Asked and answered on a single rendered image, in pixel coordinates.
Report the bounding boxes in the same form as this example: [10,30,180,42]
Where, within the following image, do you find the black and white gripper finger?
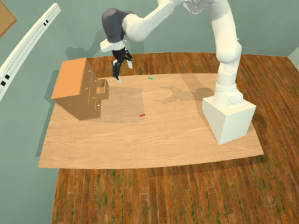
[123,49,132,69]
[112,59,123,83]

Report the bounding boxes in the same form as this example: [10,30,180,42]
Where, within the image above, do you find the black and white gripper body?
[112,47,126,63]

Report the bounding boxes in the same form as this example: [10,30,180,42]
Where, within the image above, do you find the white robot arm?
[100,0,246,109]

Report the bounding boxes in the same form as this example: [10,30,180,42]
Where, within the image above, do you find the brown wooden chest of drawers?
[51,58,100,121]

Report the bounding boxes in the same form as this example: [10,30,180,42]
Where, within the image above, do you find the brown wooden drawer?
[88,86,96,109]
[90,71,98,92]
[80,76,90,103]
[83,60,92,84]
[96,79,110,100]
[95,95,101,116]

